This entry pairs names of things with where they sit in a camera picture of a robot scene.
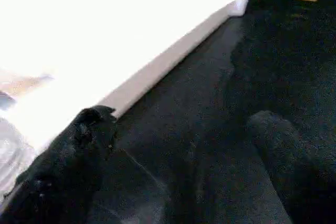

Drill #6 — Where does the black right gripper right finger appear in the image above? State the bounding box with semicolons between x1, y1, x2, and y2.
246;110;336;224

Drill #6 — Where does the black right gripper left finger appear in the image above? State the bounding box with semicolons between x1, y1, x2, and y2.
0;105;118;224

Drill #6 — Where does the white plastic table top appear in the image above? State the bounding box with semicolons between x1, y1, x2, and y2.
0;0;250;198

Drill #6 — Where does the black work mat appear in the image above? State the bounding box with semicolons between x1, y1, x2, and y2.
86;0;336;224

